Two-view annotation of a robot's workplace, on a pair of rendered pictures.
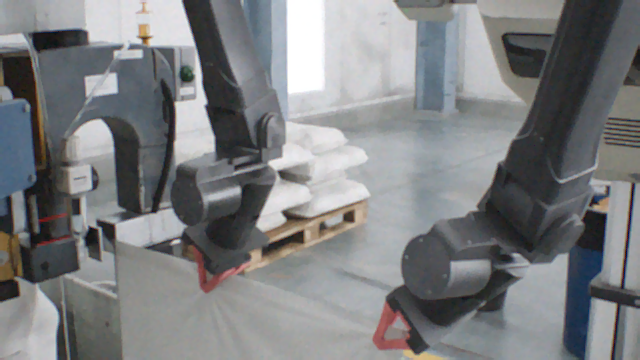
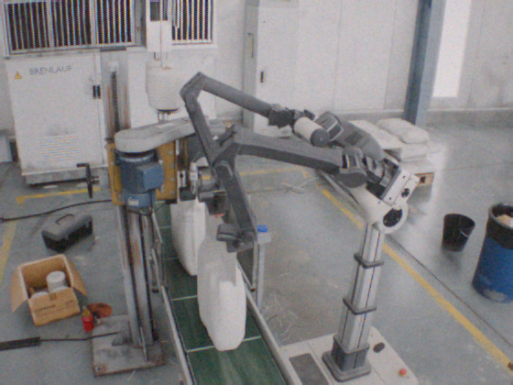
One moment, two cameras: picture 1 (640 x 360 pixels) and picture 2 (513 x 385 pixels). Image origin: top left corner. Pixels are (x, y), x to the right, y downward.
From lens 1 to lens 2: 1.21 m
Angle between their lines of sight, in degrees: 32
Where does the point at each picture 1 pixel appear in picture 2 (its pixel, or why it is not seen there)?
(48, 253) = (186, 193)
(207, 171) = (202, 190)
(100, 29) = (327, 50)
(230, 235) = (215, 205)
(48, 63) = (190, 141)
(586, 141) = (243, 217)
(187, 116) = (369, 101)
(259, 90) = not seen: hidden behind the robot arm
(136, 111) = not seen: hidden behind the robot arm
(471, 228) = (228, 227)
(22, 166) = (159, 181)
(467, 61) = not seen: outside the picture
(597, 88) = (236, 208)
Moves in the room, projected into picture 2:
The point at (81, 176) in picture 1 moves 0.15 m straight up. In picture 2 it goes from (193, 175) to (193, 145)
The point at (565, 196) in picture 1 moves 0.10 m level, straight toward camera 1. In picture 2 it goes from (244, 227) to (219, 236)
